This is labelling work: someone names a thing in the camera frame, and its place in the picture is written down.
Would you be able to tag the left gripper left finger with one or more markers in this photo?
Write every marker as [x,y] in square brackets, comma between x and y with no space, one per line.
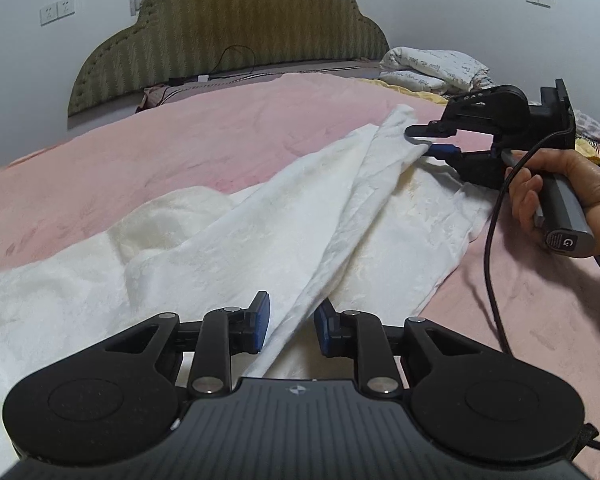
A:
[195,356]

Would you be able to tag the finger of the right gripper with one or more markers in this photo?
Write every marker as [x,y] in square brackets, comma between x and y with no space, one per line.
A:
[448,130]
[469,165]

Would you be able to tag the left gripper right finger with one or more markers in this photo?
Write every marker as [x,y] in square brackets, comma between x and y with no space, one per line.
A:
[387,359]

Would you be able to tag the right hand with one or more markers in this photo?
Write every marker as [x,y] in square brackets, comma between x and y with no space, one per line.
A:
[583,175]

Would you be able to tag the white patterned pillow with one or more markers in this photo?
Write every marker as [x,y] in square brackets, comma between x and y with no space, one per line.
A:
[442,72]

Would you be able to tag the pink bed blanket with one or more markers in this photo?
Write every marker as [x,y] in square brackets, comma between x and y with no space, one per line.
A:
[233,139]

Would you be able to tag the olive green headboard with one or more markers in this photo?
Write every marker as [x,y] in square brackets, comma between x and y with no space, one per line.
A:
[179,39]

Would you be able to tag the white wall socket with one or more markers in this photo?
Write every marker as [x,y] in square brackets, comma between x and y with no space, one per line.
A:
[55,11]

